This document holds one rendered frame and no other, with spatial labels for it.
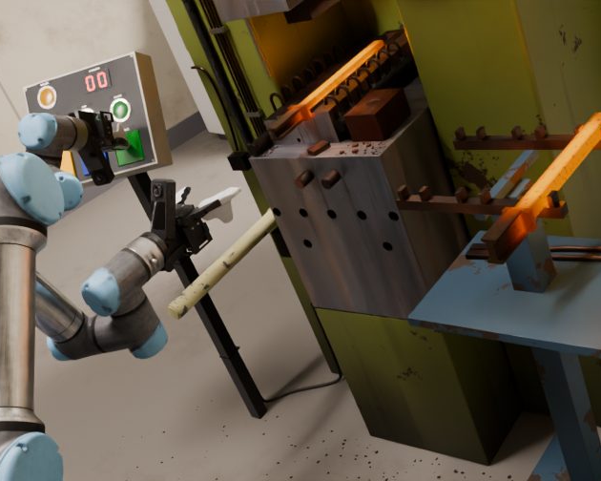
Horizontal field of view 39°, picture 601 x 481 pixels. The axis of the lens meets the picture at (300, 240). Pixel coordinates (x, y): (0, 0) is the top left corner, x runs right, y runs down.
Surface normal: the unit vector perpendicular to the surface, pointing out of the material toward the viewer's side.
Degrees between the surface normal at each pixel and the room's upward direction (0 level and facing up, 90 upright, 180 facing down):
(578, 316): 0
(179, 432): 0
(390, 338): 90
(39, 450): 95
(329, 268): 90
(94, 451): 0
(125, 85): 60
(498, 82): 90
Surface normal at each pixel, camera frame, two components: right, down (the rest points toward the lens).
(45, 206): 0.90, -0.34
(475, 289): -0.35, -0.82
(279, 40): 0.75, 0.05
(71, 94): -0.34, 0.06
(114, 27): 0.57, 0.20
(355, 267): -0.56, 0.58
